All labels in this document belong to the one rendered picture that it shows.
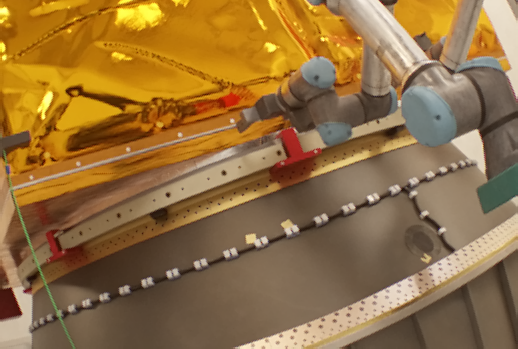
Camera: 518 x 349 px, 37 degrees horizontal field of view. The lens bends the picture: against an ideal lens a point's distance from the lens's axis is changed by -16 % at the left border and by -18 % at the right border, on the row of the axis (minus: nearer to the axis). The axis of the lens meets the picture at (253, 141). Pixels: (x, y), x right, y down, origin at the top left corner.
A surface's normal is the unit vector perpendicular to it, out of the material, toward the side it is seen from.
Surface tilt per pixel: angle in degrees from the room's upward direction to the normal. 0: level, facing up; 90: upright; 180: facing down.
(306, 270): 62
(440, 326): 90
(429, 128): 96
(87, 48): 87
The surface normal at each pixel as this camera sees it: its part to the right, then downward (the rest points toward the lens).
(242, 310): -0.22, -0.58
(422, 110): -0.83, 0.39
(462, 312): 0.40, -0.34
